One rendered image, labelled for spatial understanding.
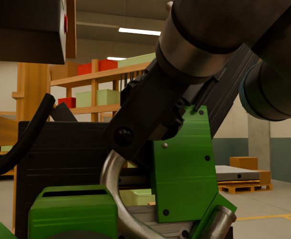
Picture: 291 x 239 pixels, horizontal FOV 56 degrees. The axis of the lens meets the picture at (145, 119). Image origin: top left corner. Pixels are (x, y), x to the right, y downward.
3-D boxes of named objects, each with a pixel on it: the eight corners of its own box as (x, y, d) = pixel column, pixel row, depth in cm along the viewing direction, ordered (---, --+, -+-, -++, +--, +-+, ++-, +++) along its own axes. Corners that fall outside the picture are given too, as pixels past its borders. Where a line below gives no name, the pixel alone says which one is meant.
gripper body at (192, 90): (196, 95, 42) (239, 45, 31) (166, 135, 38) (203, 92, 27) (156, 65, 43) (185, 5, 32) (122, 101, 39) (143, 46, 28)
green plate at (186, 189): (202, 218, 55) (191, 118, 61) (222, 218, 47) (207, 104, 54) (146, 222, 52) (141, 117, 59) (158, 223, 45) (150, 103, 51)
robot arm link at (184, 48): (224, 69, 24) (149, 13, 24) (201, 95, 28) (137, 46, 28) (257, 23, 27) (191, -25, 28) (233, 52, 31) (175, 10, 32)
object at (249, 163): (248, 185, 726) (247, 156, 731) (272, 190, 652) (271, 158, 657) (210, 188, 681) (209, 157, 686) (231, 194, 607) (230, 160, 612)
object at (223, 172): (225, 175, 81) (224, 165, 81) (260, 184, 65) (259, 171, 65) (88, 180, 71) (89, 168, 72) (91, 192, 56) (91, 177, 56)
